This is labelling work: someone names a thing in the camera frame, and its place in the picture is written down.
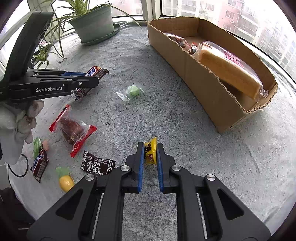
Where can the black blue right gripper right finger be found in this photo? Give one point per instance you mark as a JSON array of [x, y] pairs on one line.
[[206, 208]]

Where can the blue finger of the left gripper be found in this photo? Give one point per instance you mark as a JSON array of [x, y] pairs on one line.
[[69, 73]]

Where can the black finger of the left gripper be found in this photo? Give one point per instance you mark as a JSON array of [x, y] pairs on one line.
[[83, 84]]

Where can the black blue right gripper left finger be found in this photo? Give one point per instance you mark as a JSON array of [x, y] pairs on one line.
[[93, 208]]

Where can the yellow green lemon candy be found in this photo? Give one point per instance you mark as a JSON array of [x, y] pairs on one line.
[[66, 181]]

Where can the clear bag green candy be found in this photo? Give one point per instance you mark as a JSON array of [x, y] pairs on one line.
[[130, 92]]

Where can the black white candy wrapper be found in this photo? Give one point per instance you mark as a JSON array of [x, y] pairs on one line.
[[98, 166]]

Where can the red bag dried meat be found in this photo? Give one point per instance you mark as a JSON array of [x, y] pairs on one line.
[[75, 132]]

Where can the Snickers bar brown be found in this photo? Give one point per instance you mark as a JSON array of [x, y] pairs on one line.
[[39, 164]]

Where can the packaged toast bread loaf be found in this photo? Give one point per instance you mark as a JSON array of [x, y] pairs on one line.
[[230, 69]]

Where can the white gloved hand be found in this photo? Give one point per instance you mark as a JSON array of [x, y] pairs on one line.
[[17, 122]]

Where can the green plant pot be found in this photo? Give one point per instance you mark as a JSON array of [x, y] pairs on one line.
[[95, 24]]

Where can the green pot saucer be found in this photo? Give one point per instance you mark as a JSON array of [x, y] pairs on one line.
[[117, 28]]

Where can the spider plant leaves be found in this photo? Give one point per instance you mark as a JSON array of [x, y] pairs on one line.
[[53, 32]]

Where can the brown cardboard box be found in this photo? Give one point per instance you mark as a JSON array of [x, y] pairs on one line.
[[225, 105]]

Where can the red snack in box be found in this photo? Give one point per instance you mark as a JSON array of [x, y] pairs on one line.
[[182, 43]]

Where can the white window frame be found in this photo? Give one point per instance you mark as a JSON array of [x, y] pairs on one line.
[[14, 14]]

